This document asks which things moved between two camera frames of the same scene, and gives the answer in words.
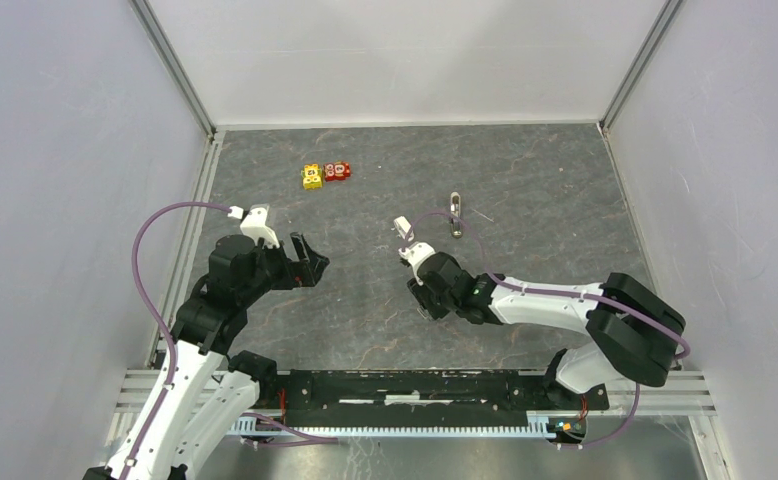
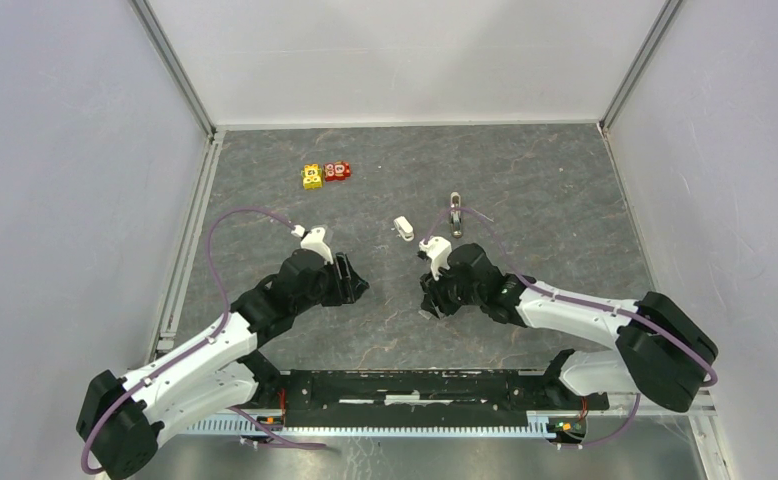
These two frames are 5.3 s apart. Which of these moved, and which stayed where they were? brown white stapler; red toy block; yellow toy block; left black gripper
Moved: left black gripper
Stayed: red toy block; brown white stapler; yellow toy block
